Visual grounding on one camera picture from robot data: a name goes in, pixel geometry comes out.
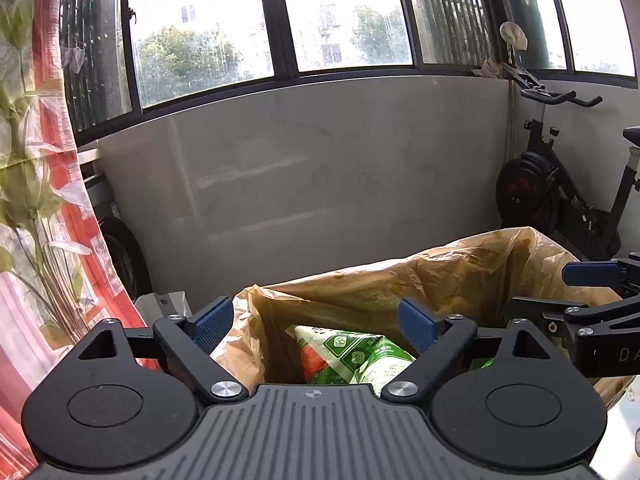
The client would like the crumpled beige cloth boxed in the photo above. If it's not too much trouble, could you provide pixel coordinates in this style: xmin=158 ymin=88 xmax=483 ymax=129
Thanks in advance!
xmin=474 ymin=57 xmax=512 ymax=79

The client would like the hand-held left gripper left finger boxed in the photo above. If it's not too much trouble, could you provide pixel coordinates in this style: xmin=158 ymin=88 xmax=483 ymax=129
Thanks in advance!
xmin=75 ymin=296 xmax=249 ymax=403

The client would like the black framed window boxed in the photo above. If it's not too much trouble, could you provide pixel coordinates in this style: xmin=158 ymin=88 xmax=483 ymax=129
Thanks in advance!
xmin=59 ymin=0 xmax=640 ymax=137

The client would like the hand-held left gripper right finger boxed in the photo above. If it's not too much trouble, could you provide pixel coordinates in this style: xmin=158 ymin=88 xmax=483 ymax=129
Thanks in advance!
xmin=381 ymin=297 xmax=563 ymax=404

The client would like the white box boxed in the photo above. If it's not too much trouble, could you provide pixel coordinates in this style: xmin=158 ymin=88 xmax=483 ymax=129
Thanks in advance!
xmin=135 ymin=290 xmax=194 ymax=327

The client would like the cardboard box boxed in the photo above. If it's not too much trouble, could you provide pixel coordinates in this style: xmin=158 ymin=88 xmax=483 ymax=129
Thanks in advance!
xmin=210 ymin=226 xmax=626 ymax=406

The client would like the pale cloth on bike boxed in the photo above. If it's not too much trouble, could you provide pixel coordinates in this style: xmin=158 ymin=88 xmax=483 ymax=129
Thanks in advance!
xmin=500 ymin=21 xmax=529 ymax=52

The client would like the black exercise bike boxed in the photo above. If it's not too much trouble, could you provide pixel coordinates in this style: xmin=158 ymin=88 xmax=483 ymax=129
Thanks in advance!
xmin=495 ymin=57 xmax=640 ymax=263

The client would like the black tyre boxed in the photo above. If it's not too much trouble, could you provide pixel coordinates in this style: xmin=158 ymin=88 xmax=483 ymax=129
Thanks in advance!
xmin=99 ymin=216 xmax=152 ymax=302

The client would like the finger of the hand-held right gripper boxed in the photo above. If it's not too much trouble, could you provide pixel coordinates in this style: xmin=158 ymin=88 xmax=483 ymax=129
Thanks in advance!
xmin=561 ymin=254 xmax=640 ymax=297
xmin=506 ymin=296 xmax=591 ymax=351

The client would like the printed plastic curtain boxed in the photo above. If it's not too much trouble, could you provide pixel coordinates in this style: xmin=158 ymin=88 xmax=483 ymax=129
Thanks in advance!
xmin=0 ymin=0 xmax=166 ymax=466

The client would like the green white snack bag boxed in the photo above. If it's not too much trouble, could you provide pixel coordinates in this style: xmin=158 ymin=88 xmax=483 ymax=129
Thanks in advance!
xmin=285 ymin=324 xmax=418 ymax=396

